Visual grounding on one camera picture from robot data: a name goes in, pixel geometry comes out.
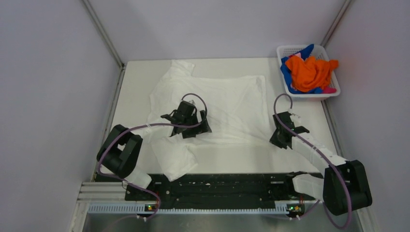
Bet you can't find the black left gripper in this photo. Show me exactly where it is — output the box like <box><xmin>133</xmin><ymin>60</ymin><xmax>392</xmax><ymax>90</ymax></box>
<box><xmin>182</xmin><ymin>110</ymin><xmax>210</xmax><ymax>138</ymax></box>

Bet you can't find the white t shirt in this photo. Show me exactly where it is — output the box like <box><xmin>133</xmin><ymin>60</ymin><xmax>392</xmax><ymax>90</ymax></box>
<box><xmin>147</xmin><ymin>60</ymin><xmax>271</xmax><ymax>181</ymax></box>

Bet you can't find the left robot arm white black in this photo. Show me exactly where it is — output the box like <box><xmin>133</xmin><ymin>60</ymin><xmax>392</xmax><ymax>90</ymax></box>
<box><xmin>96</xmin><ymin>101</ymin><xmax>211</xmax><ymax>200</ymax></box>

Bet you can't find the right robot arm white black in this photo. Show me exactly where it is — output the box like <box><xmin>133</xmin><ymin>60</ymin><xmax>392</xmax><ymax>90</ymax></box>
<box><xmin>270</xmin><ymin>112</ymin><xmax>373</xmax><ymax>216</ymax></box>

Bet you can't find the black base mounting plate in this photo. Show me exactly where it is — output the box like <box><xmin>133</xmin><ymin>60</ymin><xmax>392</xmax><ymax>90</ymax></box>
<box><xmin>94</xmin><ymin>173</ymin><xmax>324</xmax><ymax>210</ymax></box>

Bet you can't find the pink garment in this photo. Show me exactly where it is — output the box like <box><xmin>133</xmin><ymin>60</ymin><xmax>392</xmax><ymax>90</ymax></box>
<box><xmin>322</xmin><ymin>87</ymin><xmax>337</xmax><ymax>94</ymax></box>

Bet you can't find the orange t shirt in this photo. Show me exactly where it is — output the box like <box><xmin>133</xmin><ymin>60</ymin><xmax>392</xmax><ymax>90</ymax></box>
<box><xmin>285</xmin><ymin>56</ymin><xmax>339</xmax><ymax>92</ymax></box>

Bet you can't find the blue t shirt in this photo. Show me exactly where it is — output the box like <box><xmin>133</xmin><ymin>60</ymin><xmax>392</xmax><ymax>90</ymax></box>
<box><xmin>280</xmin><ymin>44</ymin><xmax>323</xmax><ymax>94</ymax></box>

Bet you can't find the white plastic laundry basket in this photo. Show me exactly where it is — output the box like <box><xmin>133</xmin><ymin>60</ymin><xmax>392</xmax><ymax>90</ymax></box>
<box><xmin>277</xmin><ymin>44</ymin><xmax>341</xmax><ymax>101</ymax></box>

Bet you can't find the grey slotted cable duct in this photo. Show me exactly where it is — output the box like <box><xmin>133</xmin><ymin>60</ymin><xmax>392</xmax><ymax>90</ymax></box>
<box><xmin>88</xmin><ymin>203</ymin><xmax>302</xmax><ymax>215</ymax></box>

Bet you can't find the aluminium rail frame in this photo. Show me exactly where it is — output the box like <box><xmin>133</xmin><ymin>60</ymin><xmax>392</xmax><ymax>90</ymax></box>
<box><xmin>77</xmin><ymin>182</ymin><xmax>128</xmax><ymax>202</ymax></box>

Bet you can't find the grey aluminium corner post right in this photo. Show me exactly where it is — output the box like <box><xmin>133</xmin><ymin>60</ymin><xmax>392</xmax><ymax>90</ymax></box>
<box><xmin>320</xmin><ymin>0</ymin><xmax>354</xmax><ymax>47</ymax></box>

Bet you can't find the grey aluminium corner post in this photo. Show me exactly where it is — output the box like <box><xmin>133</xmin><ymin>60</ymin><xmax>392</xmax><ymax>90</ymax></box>
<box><xmin>80</xmin><ymin>0</ymin><xmax>124</xmax><ymax>69</ymax></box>
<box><xmin>320</xmin><ymin>0</ymin><xmax>354</xmax><ymax>47</ymax></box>

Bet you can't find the grey aluminium corner post left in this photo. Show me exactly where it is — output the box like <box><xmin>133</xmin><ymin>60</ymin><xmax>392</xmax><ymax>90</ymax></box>
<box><xmin>80</xmin><ymin>0</ymin><xmax>124</xmax><ymax>69</ymax></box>

